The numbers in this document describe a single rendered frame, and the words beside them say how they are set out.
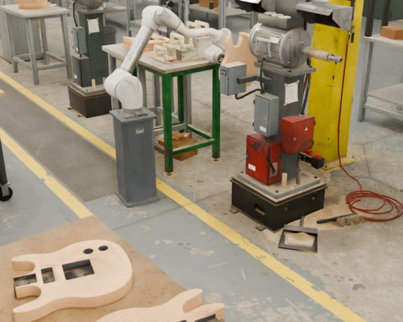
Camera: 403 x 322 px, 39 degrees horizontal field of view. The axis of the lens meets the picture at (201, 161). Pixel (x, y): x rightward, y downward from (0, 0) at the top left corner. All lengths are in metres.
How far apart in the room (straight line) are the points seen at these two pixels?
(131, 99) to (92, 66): 2.24
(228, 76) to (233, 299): 1.46
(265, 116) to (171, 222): 1.04
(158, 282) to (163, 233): 2.00
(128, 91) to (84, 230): 1.91
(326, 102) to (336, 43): 0.52
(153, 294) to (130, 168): 2.36
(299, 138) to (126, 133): 1.24
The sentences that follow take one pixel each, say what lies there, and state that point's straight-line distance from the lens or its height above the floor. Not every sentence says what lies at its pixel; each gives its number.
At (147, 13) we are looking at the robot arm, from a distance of 4.38.
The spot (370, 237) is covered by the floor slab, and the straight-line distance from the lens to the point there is 4.12.
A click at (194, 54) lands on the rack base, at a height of 0.98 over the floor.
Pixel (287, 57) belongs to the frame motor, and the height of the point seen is 1.21.
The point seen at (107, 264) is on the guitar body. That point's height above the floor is 0.94.
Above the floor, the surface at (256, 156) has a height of 0.49.
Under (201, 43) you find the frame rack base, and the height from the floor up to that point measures 1.06.
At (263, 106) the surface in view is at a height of 0.87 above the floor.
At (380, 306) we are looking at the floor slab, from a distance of 3.50.
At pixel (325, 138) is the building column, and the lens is 5.01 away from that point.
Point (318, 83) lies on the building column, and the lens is 4.94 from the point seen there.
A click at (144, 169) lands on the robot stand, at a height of 0.28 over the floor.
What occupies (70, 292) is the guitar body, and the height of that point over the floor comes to 0.94.
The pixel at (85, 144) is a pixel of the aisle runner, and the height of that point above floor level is 0.00.
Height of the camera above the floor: 2.10
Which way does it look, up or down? 24 degrees down
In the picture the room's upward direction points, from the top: straight up
